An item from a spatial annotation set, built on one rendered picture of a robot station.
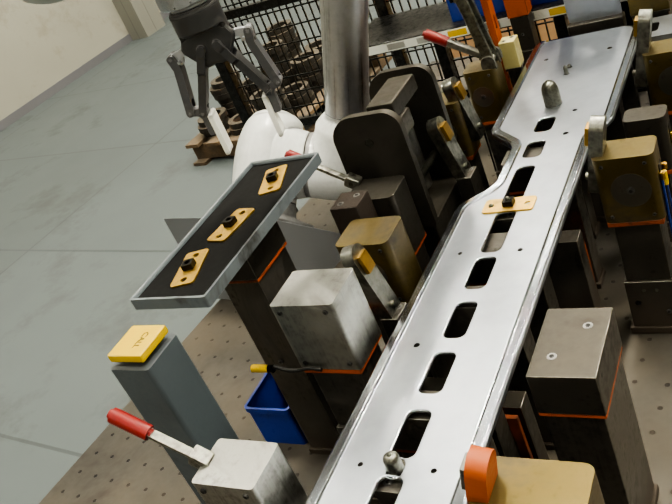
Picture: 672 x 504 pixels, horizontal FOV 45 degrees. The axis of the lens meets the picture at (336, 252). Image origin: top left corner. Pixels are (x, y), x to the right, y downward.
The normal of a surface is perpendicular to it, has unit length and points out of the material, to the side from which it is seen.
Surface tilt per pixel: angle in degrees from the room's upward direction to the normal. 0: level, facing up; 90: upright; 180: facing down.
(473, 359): 0
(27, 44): 90
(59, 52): 90
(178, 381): 90
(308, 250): 90
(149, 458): 0
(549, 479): 0
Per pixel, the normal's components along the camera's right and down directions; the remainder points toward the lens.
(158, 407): -0.39, 0.60
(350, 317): 0.85, -0.06
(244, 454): -0.36, -0.80
